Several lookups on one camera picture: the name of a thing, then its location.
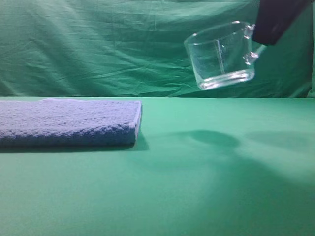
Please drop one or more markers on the green tablecloth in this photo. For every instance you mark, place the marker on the green tablecloth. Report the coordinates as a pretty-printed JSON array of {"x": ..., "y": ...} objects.
[{"x": 200, "y": 167}]

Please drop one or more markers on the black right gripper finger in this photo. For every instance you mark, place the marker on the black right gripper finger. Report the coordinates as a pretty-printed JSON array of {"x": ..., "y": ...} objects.
[{"x": 274, "y": 18}]

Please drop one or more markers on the transparent glass cup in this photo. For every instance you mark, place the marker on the transparent glass cup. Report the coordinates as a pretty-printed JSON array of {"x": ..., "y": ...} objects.
[{"x": 222, "y": 55}]

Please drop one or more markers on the folded blue towel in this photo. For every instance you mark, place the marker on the folded blue towel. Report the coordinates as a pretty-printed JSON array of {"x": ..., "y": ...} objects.
[{"x": 69, "y": 122}]

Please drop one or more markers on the green backdrop cloth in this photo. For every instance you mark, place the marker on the green backdrop cloth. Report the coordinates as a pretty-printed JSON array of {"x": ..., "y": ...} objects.
[{"x": 135, "y": 48}]

